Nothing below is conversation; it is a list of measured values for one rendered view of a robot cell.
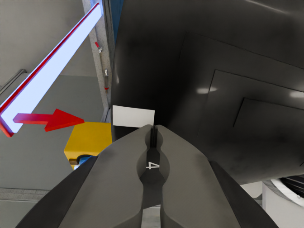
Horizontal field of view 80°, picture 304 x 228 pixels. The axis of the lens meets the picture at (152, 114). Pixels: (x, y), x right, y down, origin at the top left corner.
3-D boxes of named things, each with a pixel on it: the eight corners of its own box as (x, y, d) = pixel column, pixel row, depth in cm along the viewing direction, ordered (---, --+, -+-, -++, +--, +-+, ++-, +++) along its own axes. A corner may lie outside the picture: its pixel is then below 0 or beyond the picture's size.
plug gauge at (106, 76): (108, 94, 53) (107, 70, 47) (104, 93, 53) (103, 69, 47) (109, 92, 54) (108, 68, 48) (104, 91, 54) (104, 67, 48)
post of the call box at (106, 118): (115, 114, 60) (107, 144, 51) (106, 113, 60) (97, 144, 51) (114, 107, 58) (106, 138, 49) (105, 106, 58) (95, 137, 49)
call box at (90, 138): (122, 154, 57) (116, 187, 49) (90, 152, 57) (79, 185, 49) (118, 118, 46) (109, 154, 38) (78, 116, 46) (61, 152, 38)
